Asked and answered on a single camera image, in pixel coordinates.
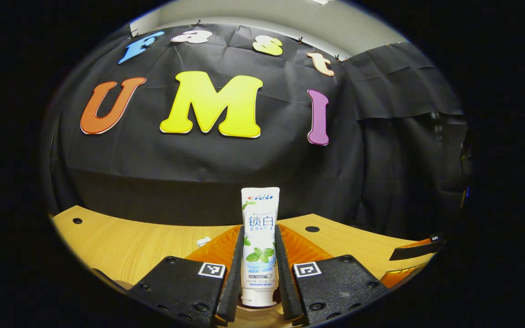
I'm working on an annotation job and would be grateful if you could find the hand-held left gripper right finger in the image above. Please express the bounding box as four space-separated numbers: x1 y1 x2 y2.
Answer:
274 224 389 326

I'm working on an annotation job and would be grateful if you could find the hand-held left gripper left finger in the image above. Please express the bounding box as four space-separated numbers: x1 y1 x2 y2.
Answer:
127 225 245 326

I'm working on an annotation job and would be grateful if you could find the white toothpaste tube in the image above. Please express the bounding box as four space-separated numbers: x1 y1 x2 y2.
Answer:
240 187 280 307

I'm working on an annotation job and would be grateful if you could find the wooden desktop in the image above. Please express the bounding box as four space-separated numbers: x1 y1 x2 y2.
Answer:
51 205 436 328

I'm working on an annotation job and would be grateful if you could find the black backdrop cloth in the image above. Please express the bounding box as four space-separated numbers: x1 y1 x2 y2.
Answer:
44 23 470 242

